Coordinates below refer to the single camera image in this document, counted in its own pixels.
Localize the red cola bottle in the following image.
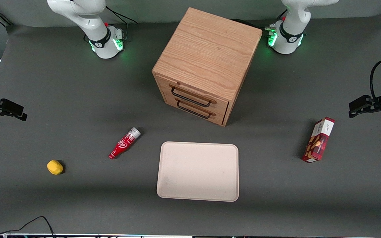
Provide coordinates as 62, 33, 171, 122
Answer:
108, 127, 142, 160

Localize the red cookie box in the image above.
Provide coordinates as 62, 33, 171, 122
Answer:
302, 117, 335, 163

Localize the wooden drawer with black handle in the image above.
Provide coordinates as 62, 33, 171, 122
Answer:
163, 94, 227, 126
156, 74, 230, 115

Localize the beige rectangular plastic tray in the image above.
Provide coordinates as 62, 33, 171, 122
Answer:
156, 141, 239, 202

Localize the black right arm base cable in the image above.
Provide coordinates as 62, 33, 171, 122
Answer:
106, 6, 138, 25

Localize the black left arm base cable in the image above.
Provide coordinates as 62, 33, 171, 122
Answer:
232, 19, 277, 31

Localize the oak wooden drawer cabinet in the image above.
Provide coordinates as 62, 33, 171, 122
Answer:
151, 7, 263, 127

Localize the black metal drawer handle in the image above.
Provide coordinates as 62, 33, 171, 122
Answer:
177, 101, 212, 119
171, 87, 212, 107

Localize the yellow lemon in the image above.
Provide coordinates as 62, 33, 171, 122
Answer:
47, 160, 64, 175

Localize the black arm base cable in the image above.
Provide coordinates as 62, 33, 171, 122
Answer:
232, 19, 277, 31
106, 6, 138, 25

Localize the black cable at table edge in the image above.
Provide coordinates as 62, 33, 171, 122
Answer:
0, 216, 57, 238

